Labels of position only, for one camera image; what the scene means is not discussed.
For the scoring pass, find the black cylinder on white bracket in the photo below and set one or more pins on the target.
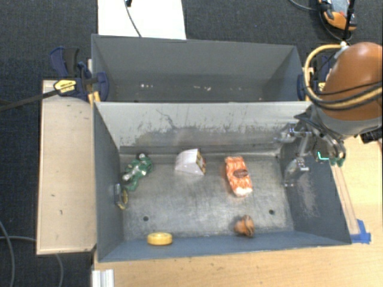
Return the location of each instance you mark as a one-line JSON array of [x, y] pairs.
[[371, 136]]

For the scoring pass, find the brown toy nut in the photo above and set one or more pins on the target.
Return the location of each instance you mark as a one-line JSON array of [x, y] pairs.
[[244, 226]]

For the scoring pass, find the yellow round disc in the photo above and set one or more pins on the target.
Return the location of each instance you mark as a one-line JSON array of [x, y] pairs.
[[159, 238]]

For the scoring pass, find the pale wood board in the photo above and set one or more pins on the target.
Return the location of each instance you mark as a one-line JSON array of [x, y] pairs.
[[66, 172]]

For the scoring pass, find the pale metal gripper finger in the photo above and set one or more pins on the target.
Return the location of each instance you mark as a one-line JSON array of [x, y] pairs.
[[294, 169], [285, 135]]

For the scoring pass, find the white box with print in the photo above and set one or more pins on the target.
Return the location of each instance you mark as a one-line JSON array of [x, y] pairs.
[[188, 161]]

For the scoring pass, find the grey metal bin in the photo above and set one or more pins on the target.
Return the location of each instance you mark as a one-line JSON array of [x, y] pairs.
[[206, 196]]

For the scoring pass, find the orange and white packet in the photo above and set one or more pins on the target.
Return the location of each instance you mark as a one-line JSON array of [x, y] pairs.
[[238, 176]]

